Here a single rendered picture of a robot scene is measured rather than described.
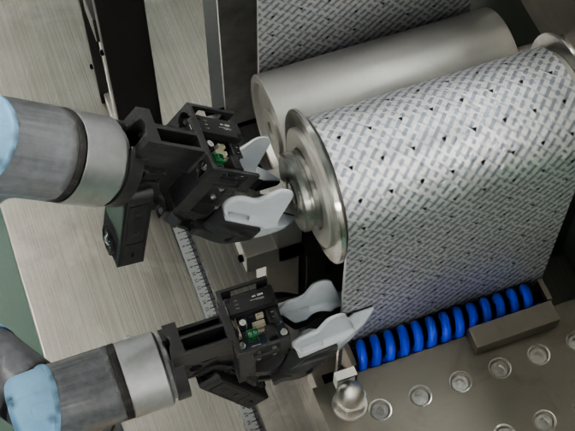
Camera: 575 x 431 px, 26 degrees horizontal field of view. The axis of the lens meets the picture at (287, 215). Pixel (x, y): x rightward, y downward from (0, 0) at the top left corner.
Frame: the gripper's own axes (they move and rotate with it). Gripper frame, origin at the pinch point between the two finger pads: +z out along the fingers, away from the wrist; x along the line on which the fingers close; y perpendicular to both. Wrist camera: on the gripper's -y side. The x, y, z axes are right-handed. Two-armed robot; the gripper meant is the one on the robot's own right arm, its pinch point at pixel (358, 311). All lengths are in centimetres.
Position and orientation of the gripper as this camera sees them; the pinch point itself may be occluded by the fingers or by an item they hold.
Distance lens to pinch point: 126.1
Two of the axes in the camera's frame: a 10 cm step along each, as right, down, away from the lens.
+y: 0.0, -5.1, -8.6
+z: 9.4, -2.9, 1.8
